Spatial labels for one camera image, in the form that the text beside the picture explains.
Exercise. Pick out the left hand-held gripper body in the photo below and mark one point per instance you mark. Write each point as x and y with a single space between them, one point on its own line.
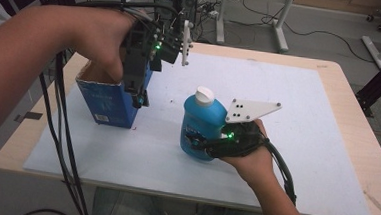
142 51

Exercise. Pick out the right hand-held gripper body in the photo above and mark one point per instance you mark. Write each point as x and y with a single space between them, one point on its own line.
239 144

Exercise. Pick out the blue bottle with white cap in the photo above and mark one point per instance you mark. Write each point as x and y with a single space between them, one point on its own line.
201 118

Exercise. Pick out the blue cardboard box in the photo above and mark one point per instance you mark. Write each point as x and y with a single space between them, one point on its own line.
111 106

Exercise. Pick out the person's right hand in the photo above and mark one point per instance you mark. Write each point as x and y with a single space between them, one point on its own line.
255 168

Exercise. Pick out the person's left hand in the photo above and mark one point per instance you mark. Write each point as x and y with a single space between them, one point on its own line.
99 35

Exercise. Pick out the white foam mat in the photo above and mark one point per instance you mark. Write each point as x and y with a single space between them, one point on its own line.
293 144

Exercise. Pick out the narrow black computer tower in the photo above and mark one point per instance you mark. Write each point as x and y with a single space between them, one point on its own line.
189 2

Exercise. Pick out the white power strip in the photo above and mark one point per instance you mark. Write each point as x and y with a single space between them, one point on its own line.
211 13

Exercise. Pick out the grey tape strip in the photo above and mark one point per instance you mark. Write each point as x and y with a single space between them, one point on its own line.
31 116

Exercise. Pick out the wooden desk with white legs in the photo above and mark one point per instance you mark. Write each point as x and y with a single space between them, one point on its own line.
280 29

